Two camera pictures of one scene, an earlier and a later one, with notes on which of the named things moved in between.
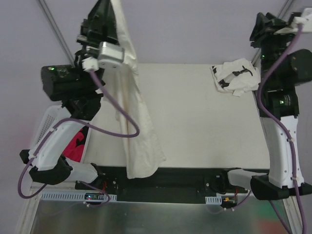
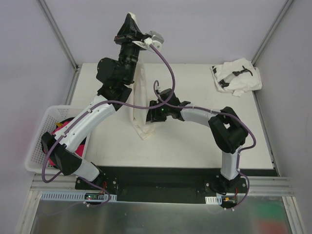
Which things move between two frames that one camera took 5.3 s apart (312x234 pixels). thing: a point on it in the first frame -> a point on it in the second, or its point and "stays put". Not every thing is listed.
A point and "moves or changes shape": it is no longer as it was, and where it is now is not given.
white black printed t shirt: (236, 76) stays put
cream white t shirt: (144, 150) moves or changes shape
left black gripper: (95, 32) -> (127, 39)
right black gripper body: (268, 39) -> (151, 114)
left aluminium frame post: (49, 15) stays put
